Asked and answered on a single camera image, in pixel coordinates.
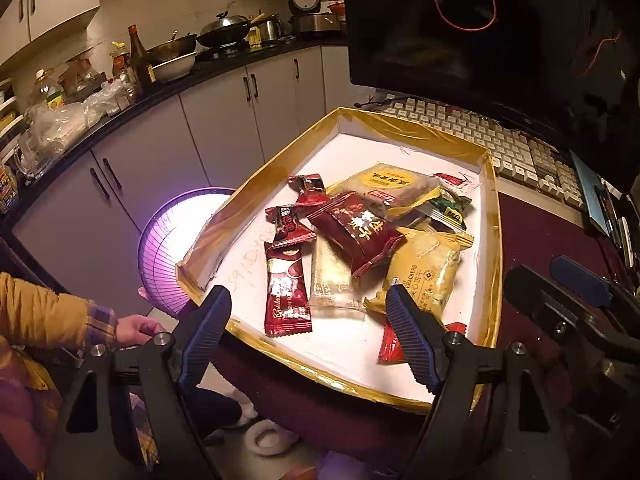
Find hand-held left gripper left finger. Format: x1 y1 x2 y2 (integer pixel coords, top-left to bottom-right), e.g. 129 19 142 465
37 285 233 480

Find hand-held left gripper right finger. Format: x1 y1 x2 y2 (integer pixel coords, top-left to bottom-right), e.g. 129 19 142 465
384 285 573 480

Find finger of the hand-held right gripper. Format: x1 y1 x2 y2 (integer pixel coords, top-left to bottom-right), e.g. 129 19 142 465
502 264 601 343
550 255 615 309

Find small bright red packet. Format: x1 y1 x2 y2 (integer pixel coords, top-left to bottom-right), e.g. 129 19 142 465
377 320 468 363

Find yellow cracker packet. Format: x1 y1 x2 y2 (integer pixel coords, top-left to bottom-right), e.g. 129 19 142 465
363 226 475 326

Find gold-edged cardboard box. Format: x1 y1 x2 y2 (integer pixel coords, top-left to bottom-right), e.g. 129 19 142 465
175 106 503 413

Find red drink sachet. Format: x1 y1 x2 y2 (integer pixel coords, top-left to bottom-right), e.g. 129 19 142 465
263 241 313 337

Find clear beige pastry packet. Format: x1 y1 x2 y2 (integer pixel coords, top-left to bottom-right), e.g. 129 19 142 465
306 237 371 313

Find green snack packet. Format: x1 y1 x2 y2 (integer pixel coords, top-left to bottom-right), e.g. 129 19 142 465
415 191 473 233

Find small white red packet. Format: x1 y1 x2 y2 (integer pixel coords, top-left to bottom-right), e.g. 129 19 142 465
431 171 483 192

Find dark red candy packet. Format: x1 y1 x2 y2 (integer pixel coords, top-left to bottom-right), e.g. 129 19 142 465
287 174 332 207
264 204 317 247

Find yellow label pastry packet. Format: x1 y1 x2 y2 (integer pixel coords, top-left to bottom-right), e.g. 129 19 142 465
339 161 443 220

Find person's left hand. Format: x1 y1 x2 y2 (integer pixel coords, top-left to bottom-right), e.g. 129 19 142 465
116 314 168 350

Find black electronic device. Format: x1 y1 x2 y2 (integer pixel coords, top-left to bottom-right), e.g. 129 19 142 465
595 180 640 261

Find person's legs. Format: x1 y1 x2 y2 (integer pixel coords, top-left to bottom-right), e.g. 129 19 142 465
190 385 257 431

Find blue notebook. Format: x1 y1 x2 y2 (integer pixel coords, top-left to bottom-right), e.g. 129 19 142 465
570 150 616 236

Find round purple-lit heater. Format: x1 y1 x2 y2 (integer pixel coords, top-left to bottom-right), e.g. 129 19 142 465
137 187 238 321

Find white slipper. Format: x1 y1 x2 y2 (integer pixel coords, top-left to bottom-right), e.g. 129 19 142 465
247 420 301 456

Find beige computer keyboard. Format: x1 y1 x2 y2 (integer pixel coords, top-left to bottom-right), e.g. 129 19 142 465
385 97 586 208

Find grey kitchen base cabinets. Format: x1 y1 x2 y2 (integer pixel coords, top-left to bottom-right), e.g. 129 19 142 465
10 45 361 306

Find black computer monitor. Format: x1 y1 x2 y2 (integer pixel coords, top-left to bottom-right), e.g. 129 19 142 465
340 0 640 191

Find colourful snack bag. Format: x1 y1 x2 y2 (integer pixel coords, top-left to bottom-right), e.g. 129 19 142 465
0 162 21 216

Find clear plastic bags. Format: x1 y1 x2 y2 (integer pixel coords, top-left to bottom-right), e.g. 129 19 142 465
15 100 108 176

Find black kitchen countertop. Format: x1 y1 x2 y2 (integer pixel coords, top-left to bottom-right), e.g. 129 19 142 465
0 35 348 241

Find metal bowl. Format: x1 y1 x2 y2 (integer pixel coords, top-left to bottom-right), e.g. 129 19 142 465
150 50 198 83

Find dark sauce bottle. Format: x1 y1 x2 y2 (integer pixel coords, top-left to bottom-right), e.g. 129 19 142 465
127 24 156 86

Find yellow cap bottle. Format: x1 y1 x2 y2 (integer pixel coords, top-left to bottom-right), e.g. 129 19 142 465
110 41 132 78

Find cooking oil bottle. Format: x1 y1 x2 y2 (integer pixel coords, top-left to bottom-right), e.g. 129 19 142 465
27 69 66 111

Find wok with metal lid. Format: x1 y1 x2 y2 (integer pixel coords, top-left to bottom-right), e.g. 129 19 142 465
196 12 266 48

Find steel kettle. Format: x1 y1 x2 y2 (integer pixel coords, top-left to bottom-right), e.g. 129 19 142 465
257 15 286 43

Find steel cooking pot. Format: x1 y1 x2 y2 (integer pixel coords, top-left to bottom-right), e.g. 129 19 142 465
292 12 346 35

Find wall cabinet with handles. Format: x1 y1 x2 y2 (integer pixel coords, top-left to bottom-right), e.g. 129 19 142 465
0 0 101 68

